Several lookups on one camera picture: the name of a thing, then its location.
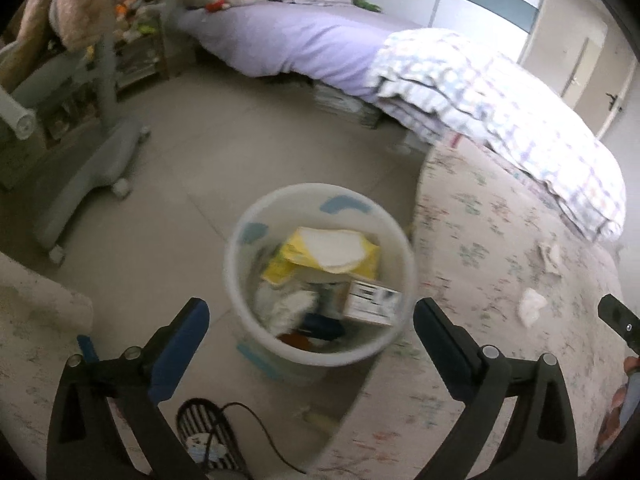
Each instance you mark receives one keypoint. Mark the patterned white paper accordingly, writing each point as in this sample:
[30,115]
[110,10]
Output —
[287,305]

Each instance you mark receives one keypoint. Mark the crumpled white tissue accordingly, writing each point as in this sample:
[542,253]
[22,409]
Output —
[532,305]
[550,257]

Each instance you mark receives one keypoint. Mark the orange wrapper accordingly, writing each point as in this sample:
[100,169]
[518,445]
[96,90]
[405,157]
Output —
[297,341]

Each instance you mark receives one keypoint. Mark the yellow wet wipes packet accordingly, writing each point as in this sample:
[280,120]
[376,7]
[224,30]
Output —
[287,256]

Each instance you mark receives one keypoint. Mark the plaid quilt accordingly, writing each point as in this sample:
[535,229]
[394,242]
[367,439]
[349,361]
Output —
[500,105]

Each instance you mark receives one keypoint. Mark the small pale scrap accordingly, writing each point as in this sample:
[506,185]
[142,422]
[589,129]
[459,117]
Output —
[320,419]

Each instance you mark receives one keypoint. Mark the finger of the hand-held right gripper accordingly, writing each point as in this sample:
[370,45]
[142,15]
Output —
[620,322]

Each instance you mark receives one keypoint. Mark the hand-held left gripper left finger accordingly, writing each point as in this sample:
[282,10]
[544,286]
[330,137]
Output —
[180,350]

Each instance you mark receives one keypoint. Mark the white waste bin blue patches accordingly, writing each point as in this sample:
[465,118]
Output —
[239,280]

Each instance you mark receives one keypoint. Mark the red white plush toy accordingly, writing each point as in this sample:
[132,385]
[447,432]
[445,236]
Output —
[217,3]

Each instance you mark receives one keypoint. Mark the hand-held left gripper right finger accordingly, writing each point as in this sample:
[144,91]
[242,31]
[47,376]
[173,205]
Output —
[440,350]

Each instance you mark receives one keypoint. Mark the orange plush toy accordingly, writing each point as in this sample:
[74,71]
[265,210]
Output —
[127,3]

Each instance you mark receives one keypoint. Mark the yellow green plush toy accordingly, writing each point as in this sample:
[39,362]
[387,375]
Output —
[140,28]

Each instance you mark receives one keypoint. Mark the brown fleece blanket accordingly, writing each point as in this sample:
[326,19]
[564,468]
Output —
[80,0]

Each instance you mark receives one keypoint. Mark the wooden nightstand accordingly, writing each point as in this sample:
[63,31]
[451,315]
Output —
[142,60]

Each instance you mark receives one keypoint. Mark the blue box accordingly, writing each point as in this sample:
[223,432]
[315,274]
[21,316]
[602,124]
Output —
[322,326]

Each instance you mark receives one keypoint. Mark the floral sheet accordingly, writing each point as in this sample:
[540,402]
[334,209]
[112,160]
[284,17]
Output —
[475,240]

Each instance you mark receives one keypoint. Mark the floral cushion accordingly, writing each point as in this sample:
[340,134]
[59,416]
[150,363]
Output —
[30,320]

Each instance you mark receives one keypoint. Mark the small black striped fan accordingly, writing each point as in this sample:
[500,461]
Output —
[200,420]

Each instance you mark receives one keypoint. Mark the bed with lavender sheet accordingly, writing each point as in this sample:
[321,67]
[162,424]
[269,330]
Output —
[310,40]

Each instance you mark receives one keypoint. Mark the green plush item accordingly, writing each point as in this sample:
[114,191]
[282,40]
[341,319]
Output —
[368,5]

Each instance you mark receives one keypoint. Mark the cream door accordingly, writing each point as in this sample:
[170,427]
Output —
[590,70]

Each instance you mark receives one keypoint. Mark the white wardrobe teal stripe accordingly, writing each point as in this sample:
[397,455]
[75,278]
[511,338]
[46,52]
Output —
[475,5]

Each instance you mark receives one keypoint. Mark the blue strip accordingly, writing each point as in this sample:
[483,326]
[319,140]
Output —
[87,348]

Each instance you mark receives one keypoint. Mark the small white cardboard box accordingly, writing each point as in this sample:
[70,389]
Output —
[370,300]

